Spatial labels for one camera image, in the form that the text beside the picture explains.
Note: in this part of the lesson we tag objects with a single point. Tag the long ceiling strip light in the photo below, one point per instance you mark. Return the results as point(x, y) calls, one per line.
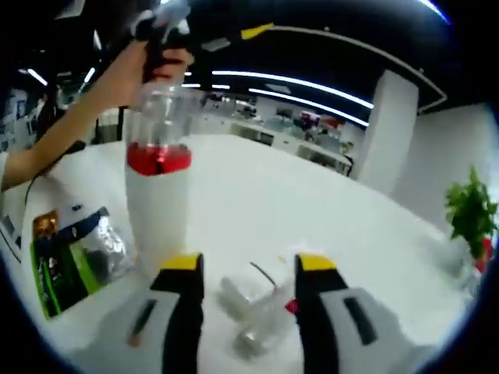
point(436, 9)

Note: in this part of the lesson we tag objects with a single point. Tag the thin black stick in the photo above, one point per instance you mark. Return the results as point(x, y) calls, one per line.
point(263, 272)

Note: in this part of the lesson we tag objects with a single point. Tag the potted green plant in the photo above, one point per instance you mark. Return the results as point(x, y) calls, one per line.
point(471, 210)

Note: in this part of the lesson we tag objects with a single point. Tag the clear skincare bottle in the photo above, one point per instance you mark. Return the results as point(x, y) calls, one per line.
point(257, 315)

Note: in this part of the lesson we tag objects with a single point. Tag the small red object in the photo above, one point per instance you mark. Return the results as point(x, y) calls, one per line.
point(485, 253)

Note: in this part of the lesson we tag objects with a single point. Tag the green skincare sachet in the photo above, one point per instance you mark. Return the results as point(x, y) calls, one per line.
point(62, 276)

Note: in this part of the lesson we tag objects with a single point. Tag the person's left hand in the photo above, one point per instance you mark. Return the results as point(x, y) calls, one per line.
point(130, 74)

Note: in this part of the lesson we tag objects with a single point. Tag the dark blue silver skincare sachet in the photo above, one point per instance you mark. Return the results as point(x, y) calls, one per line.
point(97, 245)

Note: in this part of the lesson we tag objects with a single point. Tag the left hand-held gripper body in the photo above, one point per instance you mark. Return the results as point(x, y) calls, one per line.
point(167, 35)

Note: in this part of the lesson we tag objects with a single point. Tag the white bottle red band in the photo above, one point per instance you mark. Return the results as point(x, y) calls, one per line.
point(158, 210)

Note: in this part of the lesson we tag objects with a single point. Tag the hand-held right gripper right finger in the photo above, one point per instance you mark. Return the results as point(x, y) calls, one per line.
point(343, 331)

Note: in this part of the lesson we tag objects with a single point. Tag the brown skincare sachet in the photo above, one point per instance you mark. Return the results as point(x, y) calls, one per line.
point(46, 222)

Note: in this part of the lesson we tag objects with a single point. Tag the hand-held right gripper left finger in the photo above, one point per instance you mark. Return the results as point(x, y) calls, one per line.
point(156, 323)

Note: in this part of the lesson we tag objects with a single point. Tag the white office workbench row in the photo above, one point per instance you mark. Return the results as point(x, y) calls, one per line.
point(280, 136)

